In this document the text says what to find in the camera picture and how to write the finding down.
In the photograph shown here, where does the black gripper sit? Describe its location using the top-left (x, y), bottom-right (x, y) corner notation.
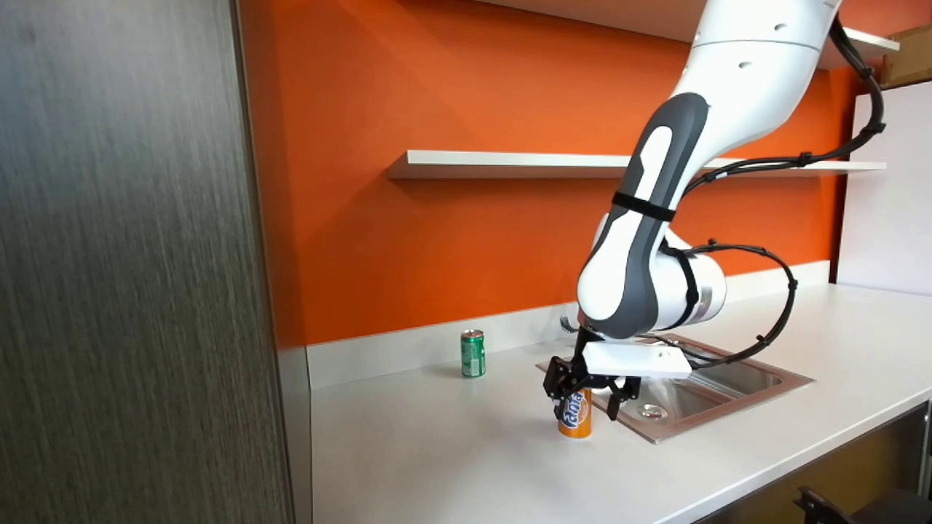
top-left (540, 328), bottom-right (645, 423)

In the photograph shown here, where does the orange soda can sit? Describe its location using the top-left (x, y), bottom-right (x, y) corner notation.
top-left (556, 388), bottom-right (597, 442)

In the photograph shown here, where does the green soda can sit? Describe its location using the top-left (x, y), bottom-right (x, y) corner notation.
top-left (457, 327), bottom-right (491, 382)

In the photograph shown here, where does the white floating shelf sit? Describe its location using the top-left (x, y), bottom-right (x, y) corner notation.
top-left (387, 145), bottom-right (890, 184)

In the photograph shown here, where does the stainless steel sink basin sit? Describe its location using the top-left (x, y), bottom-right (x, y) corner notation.
top-left (536, 331), bottom-right (815, 445)

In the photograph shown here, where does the white side panel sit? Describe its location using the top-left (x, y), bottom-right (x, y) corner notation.
top-left (833, 80), bottom-right (932, 301)

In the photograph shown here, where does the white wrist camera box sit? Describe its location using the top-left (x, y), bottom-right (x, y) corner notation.
top-left (579, 339), bottom-right (697, 384)

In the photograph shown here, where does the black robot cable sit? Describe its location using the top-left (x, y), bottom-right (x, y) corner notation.
top-left (667, 16), bottom-right (893, 372)

